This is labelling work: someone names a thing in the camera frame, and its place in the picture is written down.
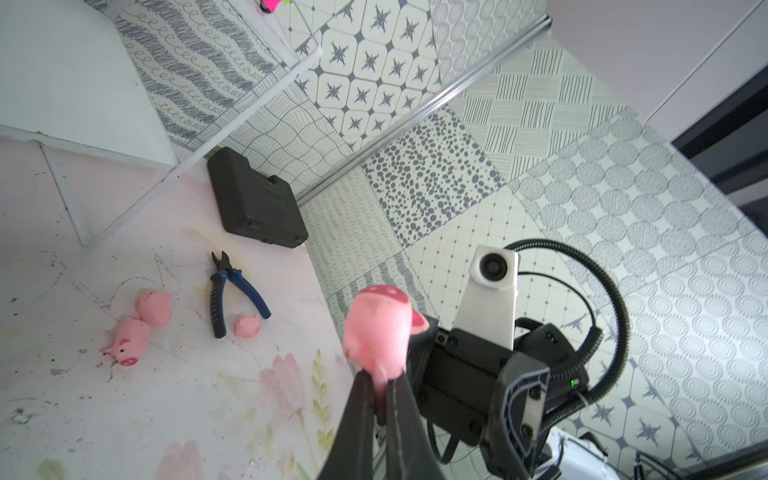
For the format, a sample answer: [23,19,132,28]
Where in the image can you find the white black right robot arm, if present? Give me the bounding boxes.
[406,232,767,475]

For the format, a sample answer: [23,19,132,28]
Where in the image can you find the blue handled cutting pliers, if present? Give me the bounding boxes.
[209,250,272,340]

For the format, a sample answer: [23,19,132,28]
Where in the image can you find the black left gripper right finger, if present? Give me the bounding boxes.
[386,373,444,480]

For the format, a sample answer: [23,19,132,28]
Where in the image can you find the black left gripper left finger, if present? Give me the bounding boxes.
[317,370,375,480]

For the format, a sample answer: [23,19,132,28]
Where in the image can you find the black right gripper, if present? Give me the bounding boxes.
[408,316,590,479]

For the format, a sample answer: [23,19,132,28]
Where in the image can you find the black plastic tool case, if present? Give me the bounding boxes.
[207,147,309,248]

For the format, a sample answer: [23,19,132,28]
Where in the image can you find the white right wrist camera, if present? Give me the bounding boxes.
[453,245,520,350]

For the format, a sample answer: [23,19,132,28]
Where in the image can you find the pink green toy truck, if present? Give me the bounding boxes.
[258,0,292,14]

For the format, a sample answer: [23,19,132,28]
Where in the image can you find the pink rubber pig toy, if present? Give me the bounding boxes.
[101,317,152,366]
[343,285,430,397]
[234,315,261,338]
[135,290,173,328]

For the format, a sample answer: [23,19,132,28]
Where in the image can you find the white two-tier shelf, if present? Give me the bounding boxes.
[1,1,322,246]

